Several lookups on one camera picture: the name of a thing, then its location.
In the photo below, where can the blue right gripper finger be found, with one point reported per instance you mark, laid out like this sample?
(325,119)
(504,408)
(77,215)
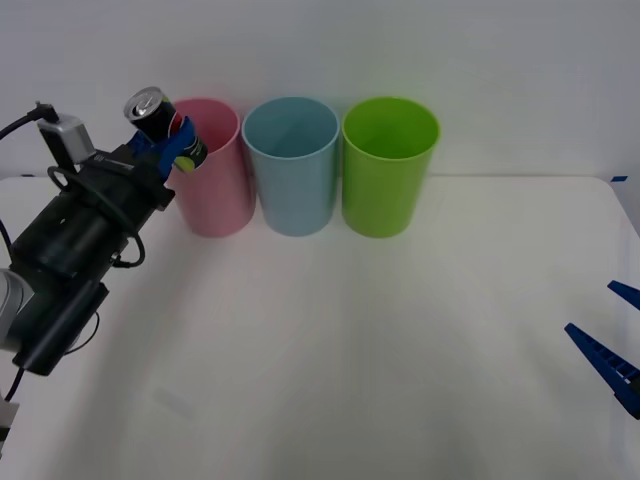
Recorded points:
(610,365)
(627,294)

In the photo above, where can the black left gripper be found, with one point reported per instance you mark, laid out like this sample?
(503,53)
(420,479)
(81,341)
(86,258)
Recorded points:
(132,185)

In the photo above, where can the black drink can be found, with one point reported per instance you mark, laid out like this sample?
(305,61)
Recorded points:
(150,117)

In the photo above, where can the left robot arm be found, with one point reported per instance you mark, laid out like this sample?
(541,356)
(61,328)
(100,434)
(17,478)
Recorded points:
(60,235)

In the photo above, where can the pink plastic bin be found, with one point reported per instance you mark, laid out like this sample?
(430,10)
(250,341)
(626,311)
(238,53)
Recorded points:
(215,200)

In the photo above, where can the pale blue plastic bin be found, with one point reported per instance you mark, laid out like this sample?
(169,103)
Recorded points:
(295,195)

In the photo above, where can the green plastic bin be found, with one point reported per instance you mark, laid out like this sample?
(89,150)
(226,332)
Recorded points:
(382,195)

